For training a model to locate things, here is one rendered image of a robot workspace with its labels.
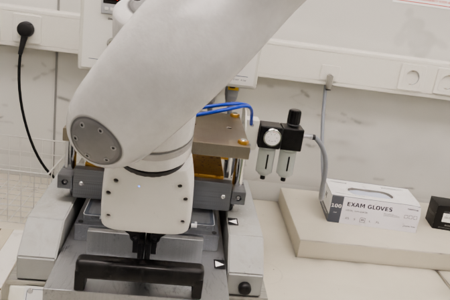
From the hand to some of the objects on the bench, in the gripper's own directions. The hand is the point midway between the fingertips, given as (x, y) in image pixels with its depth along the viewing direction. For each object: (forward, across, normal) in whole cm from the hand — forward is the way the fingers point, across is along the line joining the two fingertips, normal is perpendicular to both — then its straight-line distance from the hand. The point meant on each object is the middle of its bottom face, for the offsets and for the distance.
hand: (144, 244), depth 62 cm
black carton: (+40, -76, -48) cm, 99 cm away
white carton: (+41, -54, -49) cm, 84 cm away
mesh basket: (+45, +37, -48) cm, 75 cm away
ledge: (+44, -76, -46) cm, 99 cm away
